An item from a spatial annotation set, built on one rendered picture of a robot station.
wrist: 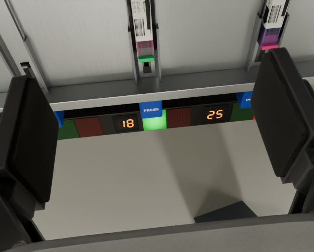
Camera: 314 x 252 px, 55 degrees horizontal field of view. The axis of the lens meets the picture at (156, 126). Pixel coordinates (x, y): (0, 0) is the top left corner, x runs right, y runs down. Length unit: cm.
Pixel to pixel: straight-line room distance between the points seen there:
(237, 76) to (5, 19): 21
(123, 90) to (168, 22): 8
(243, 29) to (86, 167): 86
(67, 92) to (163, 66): 10
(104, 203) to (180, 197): 27
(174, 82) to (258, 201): 88
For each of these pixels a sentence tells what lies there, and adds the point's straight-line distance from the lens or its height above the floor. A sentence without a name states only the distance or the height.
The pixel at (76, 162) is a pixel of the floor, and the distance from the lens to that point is 107.
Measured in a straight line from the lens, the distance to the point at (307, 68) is 34.
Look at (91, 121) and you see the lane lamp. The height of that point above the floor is 66.
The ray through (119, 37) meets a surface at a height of 76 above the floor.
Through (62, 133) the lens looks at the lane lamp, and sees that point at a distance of 39.
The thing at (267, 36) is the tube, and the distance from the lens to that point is 29.
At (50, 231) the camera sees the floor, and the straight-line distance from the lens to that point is 116.
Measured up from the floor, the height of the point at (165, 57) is 74.
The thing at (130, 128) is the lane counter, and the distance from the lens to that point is 38.
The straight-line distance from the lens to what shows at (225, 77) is 31.
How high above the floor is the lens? 102
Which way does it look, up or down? 86 degrees down
